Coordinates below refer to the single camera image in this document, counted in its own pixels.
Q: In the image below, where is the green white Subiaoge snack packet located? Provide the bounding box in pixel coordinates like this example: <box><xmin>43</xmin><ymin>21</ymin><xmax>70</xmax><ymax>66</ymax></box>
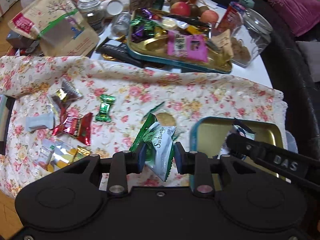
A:
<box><xmin>129</xmin><ymin>114</ymin><xmax>176</xmax><ymax>181</ymax></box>

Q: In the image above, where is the blue white small packet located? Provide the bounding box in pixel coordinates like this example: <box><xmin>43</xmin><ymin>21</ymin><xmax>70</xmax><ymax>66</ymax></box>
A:
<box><xmin>219</xmin><ymin>118</ymin><xmax>256</xmax><ymax>156</ymax></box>

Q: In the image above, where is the green foil candy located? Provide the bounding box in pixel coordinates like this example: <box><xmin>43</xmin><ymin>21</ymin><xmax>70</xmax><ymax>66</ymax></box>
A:
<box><xmin>95</xmin><ymin>94</ymin><xmax>116</xmax><ymax>122</ymax></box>

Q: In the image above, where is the red foil snack packet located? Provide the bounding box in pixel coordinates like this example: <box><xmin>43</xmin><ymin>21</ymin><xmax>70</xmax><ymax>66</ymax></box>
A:
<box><xmin>53</xmin><ymin>113</ymin><xmax>93</xmax><ymax>146</ymax></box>

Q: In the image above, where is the yellow white snack packet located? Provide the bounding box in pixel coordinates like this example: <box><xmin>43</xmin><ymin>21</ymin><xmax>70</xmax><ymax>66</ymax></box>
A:
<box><xmin>35</xmin><ymin>139</ymin><xmax>91</xmax><ymax>172</ymax></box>

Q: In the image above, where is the brown jujube snack packet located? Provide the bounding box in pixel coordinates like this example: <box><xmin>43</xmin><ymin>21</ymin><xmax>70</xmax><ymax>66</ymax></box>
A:
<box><xmin>47</xmin><ymin>77</ymin><xmax>83</xmax><ymax>115</ymax></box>

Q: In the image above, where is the gold tray with snacks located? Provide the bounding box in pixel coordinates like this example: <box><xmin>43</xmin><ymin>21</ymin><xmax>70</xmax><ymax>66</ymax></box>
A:
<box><xmin>127</xmin><ymin>8</ymin><xmax>232</xmax><ymax>74</ymax></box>

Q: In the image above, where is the empty gold tin tray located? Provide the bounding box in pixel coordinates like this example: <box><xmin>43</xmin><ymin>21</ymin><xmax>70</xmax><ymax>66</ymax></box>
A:
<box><xmin>189</xmin><ymin>116</ymin><xmax>287</xmax><ymax>192</ymax></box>

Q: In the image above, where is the clear biscuit packet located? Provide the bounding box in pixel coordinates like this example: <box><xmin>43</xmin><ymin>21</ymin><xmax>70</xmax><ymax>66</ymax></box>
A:
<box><xmin>142</xmin><ymin>101</ymin><xmax>177</xmax><ymax>126</ymax></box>

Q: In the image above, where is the black leather sofa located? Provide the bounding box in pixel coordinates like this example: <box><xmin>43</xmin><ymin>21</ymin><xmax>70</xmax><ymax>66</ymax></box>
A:
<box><xmin>195</xmin><ymin>0</ymin><xmax>320</xmax><ymax>156</ymax></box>

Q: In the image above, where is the floral tablecloth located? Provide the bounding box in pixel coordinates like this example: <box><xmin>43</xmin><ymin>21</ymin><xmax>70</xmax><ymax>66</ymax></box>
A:
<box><xmin>1</xmin><ymin>56</ymin><xmax>287</xmax><ymax>198</ymax></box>

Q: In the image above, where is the grey white wrapper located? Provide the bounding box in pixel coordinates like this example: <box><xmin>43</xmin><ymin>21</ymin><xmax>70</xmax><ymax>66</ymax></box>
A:
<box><xmin>25</xmin><ymin>112</ymin><xmax>55</xmax><ymax>132</ymax></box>

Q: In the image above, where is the black remote control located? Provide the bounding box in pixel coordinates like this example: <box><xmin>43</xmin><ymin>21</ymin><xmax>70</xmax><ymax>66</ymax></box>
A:
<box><xmin>95</xmin><ymin>37</ymin><xmax>144</xmax><ymax>68</ymax></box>

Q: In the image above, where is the grey cushion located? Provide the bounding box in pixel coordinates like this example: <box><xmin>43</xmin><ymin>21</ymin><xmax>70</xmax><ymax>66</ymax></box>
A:
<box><xmin>296</xmin><ymin>41</ymin><xmax>320</xmax><ymax>82</ymax></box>

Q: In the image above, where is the pink snack packet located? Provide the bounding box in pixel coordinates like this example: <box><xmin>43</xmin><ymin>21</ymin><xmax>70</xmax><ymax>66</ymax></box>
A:
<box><xmin>167</xmin><ymin>31</ymin><xmax>208</xmax><ymax>62</ymax></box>

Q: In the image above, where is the glass cookie jar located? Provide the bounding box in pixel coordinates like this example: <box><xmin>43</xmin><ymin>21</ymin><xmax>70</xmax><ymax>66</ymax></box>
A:
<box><xmin>221</xmin><ymin>1</ymin><xmax>273</xmax><ymax>68</ymax></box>

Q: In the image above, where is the beige cracker packet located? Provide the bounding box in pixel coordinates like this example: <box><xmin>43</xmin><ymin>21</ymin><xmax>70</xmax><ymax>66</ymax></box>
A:
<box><xmin>211</xmin><ymin>28</ymin><xmax>234</xmax><ymax>61</ymax></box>

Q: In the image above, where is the purple foil candy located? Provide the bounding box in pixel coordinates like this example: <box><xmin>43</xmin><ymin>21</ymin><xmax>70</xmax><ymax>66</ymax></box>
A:
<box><xmin>131</xmin><ymin>25</ymin><xmax>148</xmax><ymax>43</ymax></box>

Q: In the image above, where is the red apple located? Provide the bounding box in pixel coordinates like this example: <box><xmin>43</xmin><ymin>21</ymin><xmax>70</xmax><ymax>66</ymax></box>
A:
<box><xmin>170</xmin><ymin>2</ymin><xmax>191</xmax><ymax>17</ymax></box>
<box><xmin>200</xmin><ymin>10</ymin><xmax>219</xmax><ymax>24</ymax></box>

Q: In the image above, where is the magenta cushion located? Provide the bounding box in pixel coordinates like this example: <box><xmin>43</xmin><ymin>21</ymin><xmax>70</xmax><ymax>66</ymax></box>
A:
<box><xmin>268</xmin><ymin>0</ymin><xmax>320</xmax><ymax>37</ymax></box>

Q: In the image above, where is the kiwi fruit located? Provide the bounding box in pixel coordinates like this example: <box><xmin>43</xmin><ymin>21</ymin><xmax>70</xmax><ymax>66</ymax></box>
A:
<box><xmin>189</xmin><ymin>4</ymin><xmax>209</xmax><ymax>18</ymax></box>

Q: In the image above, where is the white jar lid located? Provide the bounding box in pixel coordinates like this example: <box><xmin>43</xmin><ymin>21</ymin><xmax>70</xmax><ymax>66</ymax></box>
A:
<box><xmin>101</xmin><ymin>0</ymin><xmax>123</xmax><ymax>18</ymax></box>

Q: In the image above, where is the kraft paper zip bag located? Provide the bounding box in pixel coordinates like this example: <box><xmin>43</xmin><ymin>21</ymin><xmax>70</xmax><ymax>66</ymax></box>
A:
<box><xmin>8</xmin><ymin>0</ymin><xmax>99</xmax><ymax>57</ymax></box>

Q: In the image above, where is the small glass spice jar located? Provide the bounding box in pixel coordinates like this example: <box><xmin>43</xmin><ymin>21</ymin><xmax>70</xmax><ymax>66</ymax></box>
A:
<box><xmin>77</xmin><ymin>0</ymin><xmax>105</xmax><ymax>35</ymax></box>

